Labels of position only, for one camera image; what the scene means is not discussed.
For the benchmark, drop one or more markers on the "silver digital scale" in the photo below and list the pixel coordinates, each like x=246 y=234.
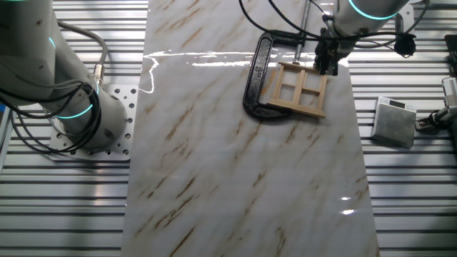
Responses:
x=392 y=125

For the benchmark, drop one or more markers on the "silver aluminium frame beam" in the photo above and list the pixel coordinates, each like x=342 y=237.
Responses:
x=4 y=142

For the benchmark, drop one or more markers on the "black metal C-clamp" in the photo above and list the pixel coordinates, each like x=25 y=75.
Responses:
x=255 y=75

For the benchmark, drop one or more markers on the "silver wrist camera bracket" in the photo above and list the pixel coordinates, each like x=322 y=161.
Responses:
x=405 y=16

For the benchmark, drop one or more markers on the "small wooden sliding window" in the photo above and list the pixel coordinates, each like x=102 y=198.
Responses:
x=307 y=110

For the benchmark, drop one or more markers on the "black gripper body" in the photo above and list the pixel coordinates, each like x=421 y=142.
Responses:
x=332 y=48

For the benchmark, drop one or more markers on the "black box device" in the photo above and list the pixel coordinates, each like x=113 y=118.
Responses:
x=451 y=50

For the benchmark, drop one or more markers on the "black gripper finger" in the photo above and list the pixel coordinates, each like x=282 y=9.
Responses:
x=321 y=68
x=332 y=69

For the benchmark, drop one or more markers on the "grey flat object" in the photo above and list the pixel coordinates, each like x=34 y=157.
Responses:
x=442 y=3

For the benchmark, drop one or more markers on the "silver perforated base plate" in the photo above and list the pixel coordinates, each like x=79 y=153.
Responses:
x=123 y=96

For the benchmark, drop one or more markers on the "grey vented device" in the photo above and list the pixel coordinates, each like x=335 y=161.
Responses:
x=450 y=89

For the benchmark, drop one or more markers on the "marble pattern board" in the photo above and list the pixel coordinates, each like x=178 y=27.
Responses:
x=214 y=160

